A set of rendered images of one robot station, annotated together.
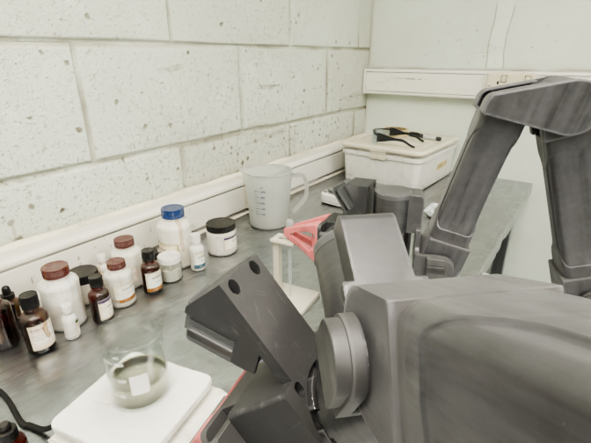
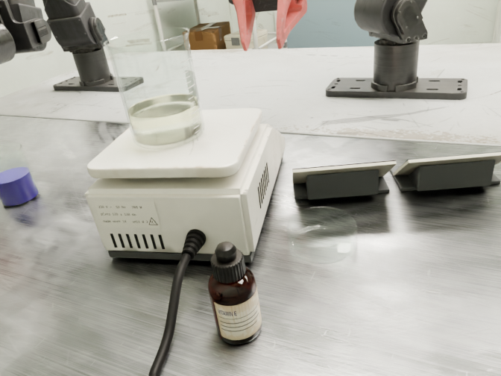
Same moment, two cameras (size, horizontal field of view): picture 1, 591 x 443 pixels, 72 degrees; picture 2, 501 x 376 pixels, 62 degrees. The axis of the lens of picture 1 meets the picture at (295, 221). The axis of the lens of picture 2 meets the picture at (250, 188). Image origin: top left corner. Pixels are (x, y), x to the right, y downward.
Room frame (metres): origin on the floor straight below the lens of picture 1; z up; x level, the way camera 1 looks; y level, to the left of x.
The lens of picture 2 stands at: (0.32, 0.50, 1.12)
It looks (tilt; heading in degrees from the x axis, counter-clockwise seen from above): 30 degrees down; 263
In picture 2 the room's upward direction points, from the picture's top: 8 degrees counter-clockwise
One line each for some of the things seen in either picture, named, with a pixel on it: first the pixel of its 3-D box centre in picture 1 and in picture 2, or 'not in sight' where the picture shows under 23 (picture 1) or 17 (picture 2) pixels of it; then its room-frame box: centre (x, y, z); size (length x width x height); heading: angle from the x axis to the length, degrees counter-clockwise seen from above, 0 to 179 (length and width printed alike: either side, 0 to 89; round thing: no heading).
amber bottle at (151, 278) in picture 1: (150, 270); not in sight; (0.69, 0.28, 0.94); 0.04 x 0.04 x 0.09
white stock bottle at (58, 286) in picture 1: (61, 294); not in sight; (0.59, 0.39, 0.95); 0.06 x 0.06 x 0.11
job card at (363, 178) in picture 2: not in sight; (339, 170); (0.19, 0.16, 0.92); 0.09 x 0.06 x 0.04; 167
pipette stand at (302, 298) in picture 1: (290, 270); not in sight; (0.65, 0.01, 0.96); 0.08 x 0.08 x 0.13; 62
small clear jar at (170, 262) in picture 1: (170, 266); not in sight; (0.74, 0.26, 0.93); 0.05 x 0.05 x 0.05
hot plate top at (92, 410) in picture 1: (136, 401); (183, 139); (0.33, 0.17, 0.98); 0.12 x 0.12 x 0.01; 68
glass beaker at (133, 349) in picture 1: (134, 362); (157, 92); (0.34, 0.17, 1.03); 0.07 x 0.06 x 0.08; 67
